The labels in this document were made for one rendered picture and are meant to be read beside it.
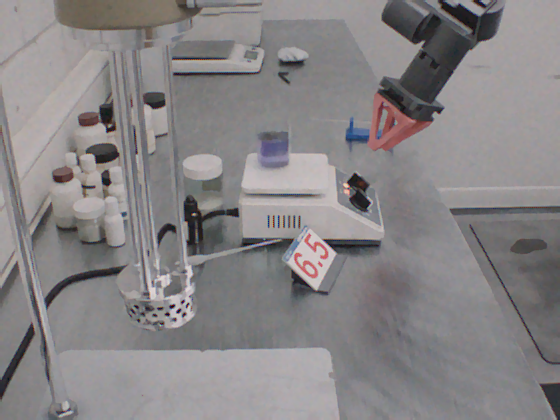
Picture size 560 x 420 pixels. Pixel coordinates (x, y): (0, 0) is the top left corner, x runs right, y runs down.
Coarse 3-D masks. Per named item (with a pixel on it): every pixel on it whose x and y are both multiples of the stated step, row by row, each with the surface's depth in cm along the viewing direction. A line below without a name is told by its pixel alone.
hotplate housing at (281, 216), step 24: (240, 192) 93; (240, 216) 91; (264, 216) 90; (288, 216) 90; (312, 216) 90; (336, 216) 90; (360, 216) 90; (288, 240) 92; (336, 240) 92; (360, 240) 92
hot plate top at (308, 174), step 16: (304, 160) 97; (320, 160) 97; (256, 176) 92; (272, 176) 92; (288, 176) 92; (304, 176) 92; (320, 176) 92; (256, 192) 89; (272, 192) 89; (288, 192) 89; (304, 192) 89; (320, 192) 89
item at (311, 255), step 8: (304, 240) 87; (312, 240) 88; (320, 240) 89; (296, 248) 85; (304, 248) 86; (312, 248) 87; (320, 248) 88; (328, 248) 89; (296, 256) 84; (304, 256) 85; (312, 256) 86; (320, 256) 87; (328, 256) 88; (296, 264) 83; (304, 264) 84; (312, 264) 85; (320, 264) 86; (304, 272) 83; (312, 272) 84; (320, 272) 85; (312, 280) 83
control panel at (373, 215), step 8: (336, 168) 100; (336, 176) 97; (344, 176) 99; (336, 184) 95; (336, 192) 92; (344, 192) 93; (352, 192) 95; (368, 192) 99; (344, 200) 91; (376, 200) 98; (352, 208) 91; (376, 208) 95; (368, 216) 91; (376, 216) 93
